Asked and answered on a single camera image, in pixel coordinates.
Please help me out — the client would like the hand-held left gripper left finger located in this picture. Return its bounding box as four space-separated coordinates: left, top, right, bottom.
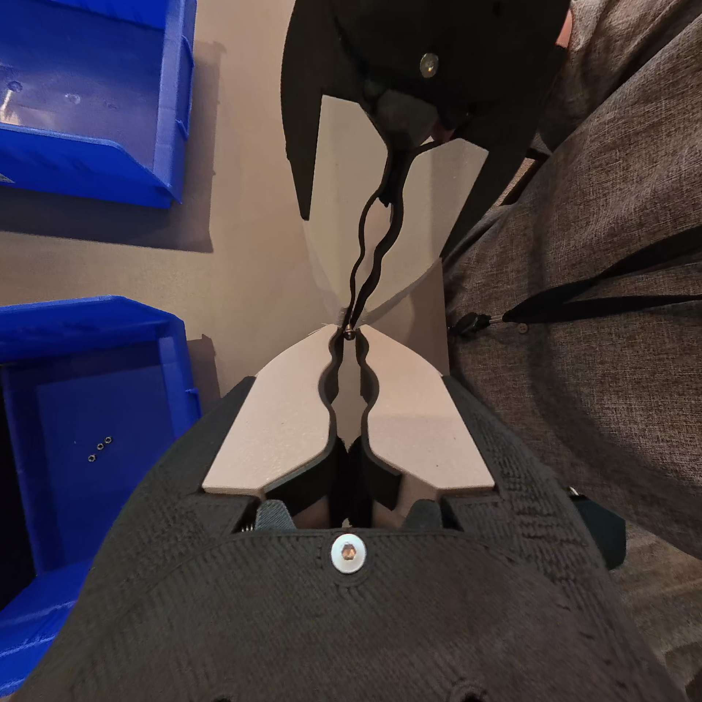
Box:
202 324 350 497

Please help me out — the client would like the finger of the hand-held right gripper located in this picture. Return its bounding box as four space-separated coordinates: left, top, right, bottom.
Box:
351 137 490 327
313 93 393 324

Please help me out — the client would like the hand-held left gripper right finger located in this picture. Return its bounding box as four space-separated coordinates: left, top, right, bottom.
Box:
350 327 497 510

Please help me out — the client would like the blue bin with black divider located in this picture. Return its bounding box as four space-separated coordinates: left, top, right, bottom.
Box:
0 295 203 697

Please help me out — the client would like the blue plastic bin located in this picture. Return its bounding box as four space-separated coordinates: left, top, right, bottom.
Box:
0 0 197 210

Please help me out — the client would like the person's grey shirt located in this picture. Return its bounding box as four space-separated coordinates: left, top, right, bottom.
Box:
443 0 702 560

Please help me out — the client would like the black bin divider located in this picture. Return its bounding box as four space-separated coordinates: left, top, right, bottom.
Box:
0 406 37 609

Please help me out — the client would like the black shoulder strap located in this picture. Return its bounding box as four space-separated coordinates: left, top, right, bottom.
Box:
502 225 702 324

